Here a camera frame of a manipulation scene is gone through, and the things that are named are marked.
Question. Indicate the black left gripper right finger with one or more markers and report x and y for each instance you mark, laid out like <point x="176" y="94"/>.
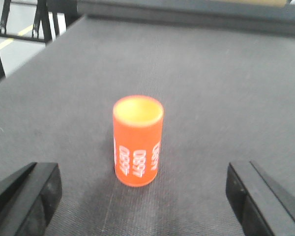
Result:
<point x="261" y="205"/>

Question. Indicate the orange cylindrical capacitor 4680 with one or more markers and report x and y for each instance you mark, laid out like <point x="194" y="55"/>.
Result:
<point x="137" y="130"/>

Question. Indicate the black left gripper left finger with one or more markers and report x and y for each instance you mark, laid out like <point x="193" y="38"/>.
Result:
<point x="29" y="198"/>

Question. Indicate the black-legged side table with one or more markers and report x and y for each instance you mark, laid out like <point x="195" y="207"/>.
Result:
<point x="15" y="52"/>

